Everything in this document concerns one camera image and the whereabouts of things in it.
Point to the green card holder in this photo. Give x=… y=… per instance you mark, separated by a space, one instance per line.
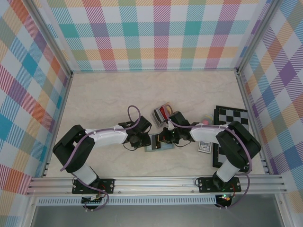
x=169 y=147

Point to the clear acrylic card box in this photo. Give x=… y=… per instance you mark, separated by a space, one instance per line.
x=163 y=118

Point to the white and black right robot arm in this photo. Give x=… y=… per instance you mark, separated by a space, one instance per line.
x=206 y=133

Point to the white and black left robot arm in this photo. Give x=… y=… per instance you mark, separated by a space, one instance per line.
x=109 y=138

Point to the black credit card stack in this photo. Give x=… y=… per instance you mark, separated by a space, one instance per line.
x=156 y=116

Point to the blue playing card deck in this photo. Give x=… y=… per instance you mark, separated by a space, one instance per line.
x=205 y=147

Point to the red credit card stack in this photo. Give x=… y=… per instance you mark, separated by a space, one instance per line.
x=163 y=111

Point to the tan credit card stack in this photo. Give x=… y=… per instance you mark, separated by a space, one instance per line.
x=168 y=107

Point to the black and grey chessboard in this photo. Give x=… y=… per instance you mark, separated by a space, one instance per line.
x=233 y=114

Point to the aluminium front frame rail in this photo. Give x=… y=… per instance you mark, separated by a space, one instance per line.
x=154 y=185

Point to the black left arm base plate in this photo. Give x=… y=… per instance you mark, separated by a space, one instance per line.
x=109 y=185

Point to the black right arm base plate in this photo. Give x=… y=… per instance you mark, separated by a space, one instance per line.
x=206 y=184

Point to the aluminium back frame rail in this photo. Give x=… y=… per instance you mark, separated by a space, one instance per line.
x=154 y=70

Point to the aluminium side frame rail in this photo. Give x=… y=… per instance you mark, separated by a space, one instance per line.
x=253 y=113
x=56 y=127

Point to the aluminium frame post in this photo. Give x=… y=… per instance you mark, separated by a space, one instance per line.
x=50 y=35
x=256 y=35

